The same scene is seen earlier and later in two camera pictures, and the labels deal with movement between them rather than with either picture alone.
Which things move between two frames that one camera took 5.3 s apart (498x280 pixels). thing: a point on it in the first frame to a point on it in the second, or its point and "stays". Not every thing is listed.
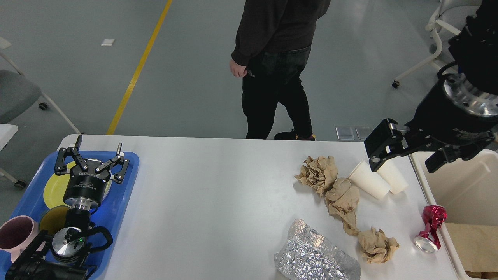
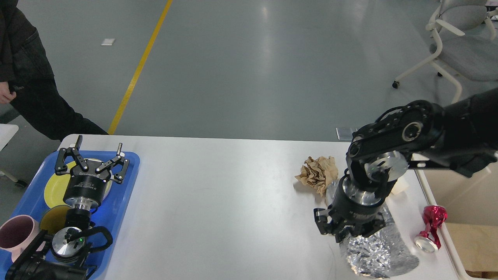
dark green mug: [54, 219] stays
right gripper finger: [451, 153] to [344, 233]
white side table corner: [7, 132] stays
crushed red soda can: [434, 216] stays
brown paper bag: [482, 275] stays
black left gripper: [86, 186] stays
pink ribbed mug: [16, 232] stays
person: [270, 49] to [27, 82]
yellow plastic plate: [53, 191] stays
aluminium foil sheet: [307, 255] to [384, 254]
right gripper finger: [386, 142] to [321, 218]
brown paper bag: [477, 245] stays
